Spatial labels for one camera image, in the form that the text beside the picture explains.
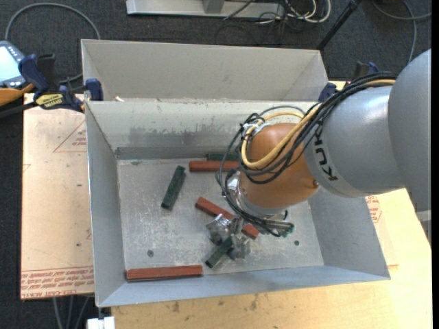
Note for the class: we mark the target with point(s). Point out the grey metal bin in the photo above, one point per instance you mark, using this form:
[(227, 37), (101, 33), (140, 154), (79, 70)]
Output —
[(164, 228)]

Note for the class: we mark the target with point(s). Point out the dark green block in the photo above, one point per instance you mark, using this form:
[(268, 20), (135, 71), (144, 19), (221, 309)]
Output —
[(173, 188), (216, 256)]

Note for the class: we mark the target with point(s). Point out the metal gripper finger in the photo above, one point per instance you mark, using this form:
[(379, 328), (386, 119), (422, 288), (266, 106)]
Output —
[(241, 249), (218, 227)]

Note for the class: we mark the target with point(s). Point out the red-brown flat block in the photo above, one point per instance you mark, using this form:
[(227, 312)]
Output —
[(205, 166), (164, 273), (210, 207)]

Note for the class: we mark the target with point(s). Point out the brown cardboard board, red print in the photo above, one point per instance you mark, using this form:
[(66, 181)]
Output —
[(55, 190)]

